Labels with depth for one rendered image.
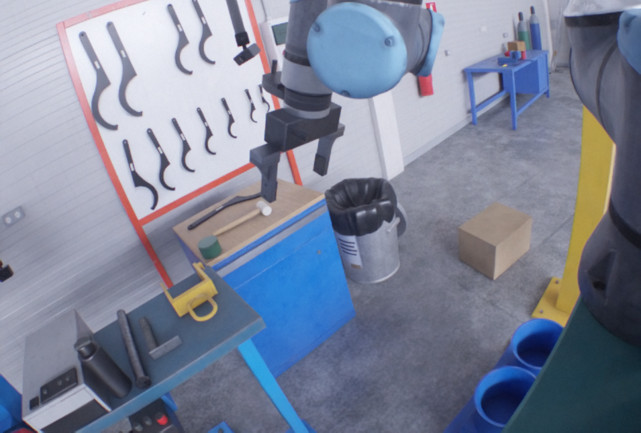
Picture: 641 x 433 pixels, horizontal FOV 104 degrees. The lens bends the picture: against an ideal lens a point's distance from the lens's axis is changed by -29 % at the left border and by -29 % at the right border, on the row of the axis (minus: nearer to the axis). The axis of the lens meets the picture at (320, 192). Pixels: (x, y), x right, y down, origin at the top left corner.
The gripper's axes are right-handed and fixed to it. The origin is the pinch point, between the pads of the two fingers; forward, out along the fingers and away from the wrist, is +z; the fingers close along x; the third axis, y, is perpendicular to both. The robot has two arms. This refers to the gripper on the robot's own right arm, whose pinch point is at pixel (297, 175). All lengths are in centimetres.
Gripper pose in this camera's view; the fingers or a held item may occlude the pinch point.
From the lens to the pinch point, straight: 63.4
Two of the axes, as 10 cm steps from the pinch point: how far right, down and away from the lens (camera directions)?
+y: 7.3, 4.9, -4.7
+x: 6.6, -3.7, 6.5
